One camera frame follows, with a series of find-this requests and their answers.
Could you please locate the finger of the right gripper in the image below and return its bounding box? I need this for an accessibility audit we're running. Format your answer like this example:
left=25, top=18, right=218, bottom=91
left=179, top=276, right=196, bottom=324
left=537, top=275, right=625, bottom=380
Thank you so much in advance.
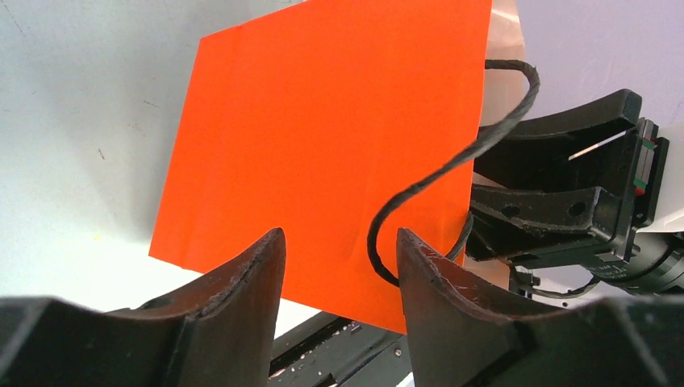
left=466, top=185, right=628, bottom=268
left=473, top=89, right=643, bottom=190

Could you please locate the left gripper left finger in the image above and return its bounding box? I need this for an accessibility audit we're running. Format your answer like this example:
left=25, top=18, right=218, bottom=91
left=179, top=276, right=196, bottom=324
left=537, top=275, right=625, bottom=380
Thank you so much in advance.
left=1, top=228, right=286, bottom=386

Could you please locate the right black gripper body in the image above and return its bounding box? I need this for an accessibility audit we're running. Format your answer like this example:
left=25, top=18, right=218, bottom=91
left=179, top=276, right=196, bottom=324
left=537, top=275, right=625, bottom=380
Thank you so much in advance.
left=595, top=118, right=671, bottom=268

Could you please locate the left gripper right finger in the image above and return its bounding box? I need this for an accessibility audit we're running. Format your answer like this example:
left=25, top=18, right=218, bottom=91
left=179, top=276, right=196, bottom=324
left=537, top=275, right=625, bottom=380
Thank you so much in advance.
left=397, top=228, right=683, bottom=386

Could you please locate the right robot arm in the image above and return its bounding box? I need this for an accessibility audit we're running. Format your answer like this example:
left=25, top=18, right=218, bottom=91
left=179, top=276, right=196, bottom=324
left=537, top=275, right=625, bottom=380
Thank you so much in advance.
left=466, top=89, right=683, bottom=294

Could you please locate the orange paper bag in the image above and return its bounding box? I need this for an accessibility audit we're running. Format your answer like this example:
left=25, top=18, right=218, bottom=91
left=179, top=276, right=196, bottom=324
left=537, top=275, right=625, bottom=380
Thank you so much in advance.
left=149, top=1, right=525, bottom=333

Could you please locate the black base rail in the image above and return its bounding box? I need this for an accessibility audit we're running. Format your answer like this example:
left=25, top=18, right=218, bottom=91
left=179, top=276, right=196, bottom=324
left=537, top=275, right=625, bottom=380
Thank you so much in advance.
left=267, top=312, right=412, bottom=386

